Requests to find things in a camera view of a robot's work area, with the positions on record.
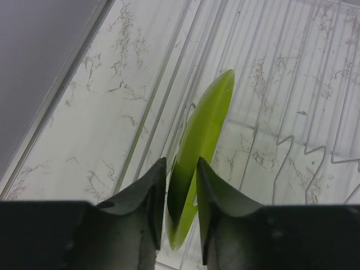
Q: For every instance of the green plate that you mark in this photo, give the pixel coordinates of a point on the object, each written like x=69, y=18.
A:
x=199, y=139

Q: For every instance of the white wire dish rack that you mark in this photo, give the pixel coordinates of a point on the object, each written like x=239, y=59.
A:
x=291, y=135

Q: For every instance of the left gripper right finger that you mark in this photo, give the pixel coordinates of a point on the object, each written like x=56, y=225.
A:
x=237, y=232

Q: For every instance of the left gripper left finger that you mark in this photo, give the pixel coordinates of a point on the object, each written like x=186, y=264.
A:
x=122, y=232

